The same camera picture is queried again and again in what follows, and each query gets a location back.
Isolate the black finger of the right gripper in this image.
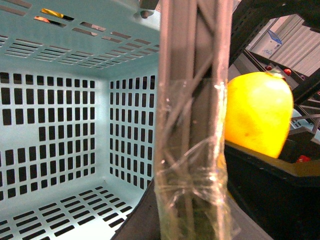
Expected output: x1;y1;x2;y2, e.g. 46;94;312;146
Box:
224;141;320;188

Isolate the yellow mango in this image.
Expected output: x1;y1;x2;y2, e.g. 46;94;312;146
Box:
224;71;294;158

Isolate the grey-brown basket handle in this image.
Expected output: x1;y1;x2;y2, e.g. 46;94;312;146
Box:
154;0;237;240

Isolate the light blue plastic basket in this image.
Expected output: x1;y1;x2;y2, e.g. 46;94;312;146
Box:
0;0;160;240

